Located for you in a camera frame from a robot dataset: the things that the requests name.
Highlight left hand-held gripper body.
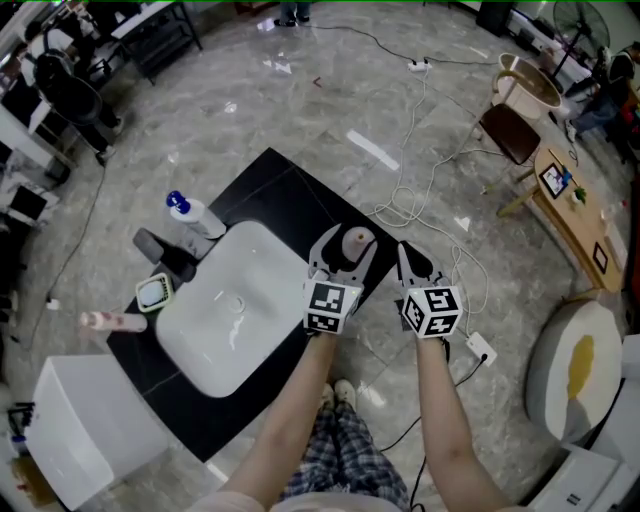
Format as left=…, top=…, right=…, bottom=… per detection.
left=302, top=268, right=364, bottom=336

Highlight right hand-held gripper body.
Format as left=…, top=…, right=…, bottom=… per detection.
left=398, top=273, right=464, bottom=340

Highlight white bottle with blue cap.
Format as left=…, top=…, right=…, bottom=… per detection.
left=165, top=190, right=228, bottom=241

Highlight pink floral tall bottle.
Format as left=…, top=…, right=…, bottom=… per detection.
left=78, top=310, right=149, bottom=334

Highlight person's left forearm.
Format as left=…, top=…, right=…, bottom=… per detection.
left=219, top=331, right=339, bottom=512

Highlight person's right forearm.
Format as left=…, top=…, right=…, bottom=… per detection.
left=414, top=335, right=517, bottom=512

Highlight black sink counter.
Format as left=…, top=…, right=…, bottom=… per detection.
left=106, top=147, right=435, bottom=464

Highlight white sink basin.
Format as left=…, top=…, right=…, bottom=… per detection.
left=155, top=219, right=321, bottom=399

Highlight person's right white shoe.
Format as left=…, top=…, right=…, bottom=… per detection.
left=333, top=378, right=358, bottom=412

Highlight white and yellow beanbag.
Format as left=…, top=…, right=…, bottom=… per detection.
left=524, top=299, right=625, bottom=444

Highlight green soap dish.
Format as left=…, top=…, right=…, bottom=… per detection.
left=135, top=272, right=175, bottom=314

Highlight oval wooden table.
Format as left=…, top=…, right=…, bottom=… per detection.
left=496, top=145, right=630, bottom=295

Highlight plaid trousers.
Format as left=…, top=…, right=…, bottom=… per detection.
left=279, top=403, right=412, bottom=512

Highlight brown seat chair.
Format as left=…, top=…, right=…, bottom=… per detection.
left=457, top=102, right=544, bottom=184

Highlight dark grey faucet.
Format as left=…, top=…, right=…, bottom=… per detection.
left=132, top=227, right=197, bottom=285

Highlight white soap bar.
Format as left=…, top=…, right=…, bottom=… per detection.
left=138, top=280, right=165, bottom=309

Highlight person's light shirt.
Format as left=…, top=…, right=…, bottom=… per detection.
left=187, top=491, right=404, bottom=512

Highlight white appliance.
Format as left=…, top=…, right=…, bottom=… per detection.
left=527, top=442, right=640, bottom=512

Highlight white box cabinet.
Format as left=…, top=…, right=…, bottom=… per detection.
left=24, top=354, right=170, bottom=512

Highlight black folding table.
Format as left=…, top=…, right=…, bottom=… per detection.
left=110, top=2, right=204, bottom=86

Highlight black standing fan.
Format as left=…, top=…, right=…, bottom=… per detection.
left=549, top=0, right=612, bottom=79

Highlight white wall socket block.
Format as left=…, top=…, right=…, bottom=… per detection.
left=465, top=331, right=499, bottom=368

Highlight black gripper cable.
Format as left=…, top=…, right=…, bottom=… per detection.
left=379, top=339, right=487, bottom=512

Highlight long white cable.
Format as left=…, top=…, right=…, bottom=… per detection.
left=366, top=67, right=492, bottom=337

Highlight black picture frame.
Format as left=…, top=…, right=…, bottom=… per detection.
left=538, top=162, right=570, bottom=200

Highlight black floor cable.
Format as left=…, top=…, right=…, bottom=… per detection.
left=299, top=22, right=501, bottom=66

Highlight thin black cable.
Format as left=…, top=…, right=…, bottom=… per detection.
left=19, top=162, right=108, bottom=351

